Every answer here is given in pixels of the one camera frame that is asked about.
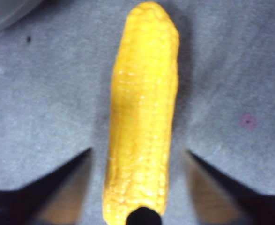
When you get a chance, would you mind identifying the yellow corn cob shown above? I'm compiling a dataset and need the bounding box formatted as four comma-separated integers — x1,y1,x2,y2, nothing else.
102,1,180,223

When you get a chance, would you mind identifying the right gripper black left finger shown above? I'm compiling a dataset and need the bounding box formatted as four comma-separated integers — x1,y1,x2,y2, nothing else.
0,147,93,225

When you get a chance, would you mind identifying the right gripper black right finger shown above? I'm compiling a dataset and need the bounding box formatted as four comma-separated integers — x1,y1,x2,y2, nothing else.
186,149,275,225

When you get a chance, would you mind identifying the pale green electric pot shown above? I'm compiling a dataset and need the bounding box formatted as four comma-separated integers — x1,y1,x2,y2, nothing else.
0,0,44,33

